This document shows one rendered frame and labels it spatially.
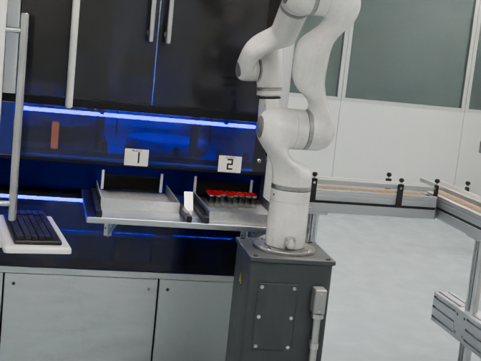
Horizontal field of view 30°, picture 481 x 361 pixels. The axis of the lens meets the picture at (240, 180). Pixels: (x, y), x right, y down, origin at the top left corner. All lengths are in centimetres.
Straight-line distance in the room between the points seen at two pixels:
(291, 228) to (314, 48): 53
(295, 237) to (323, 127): 34
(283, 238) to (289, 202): 11
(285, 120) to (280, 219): 29
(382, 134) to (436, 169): 64
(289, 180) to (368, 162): 575
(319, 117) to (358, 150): 569
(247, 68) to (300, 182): 44
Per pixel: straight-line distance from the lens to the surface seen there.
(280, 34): 280
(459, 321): 354
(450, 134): 863
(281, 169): 263
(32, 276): 329
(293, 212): 265
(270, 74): 291
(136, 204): 297
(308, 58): 257
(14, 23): 317
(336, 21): 257
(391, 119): 839
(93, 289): 331
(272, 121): 259
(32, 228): 285
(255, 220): 293
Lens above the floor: 146
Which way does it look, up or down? 9 degrees down
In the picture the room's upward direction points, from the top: 6 degrees clockwise
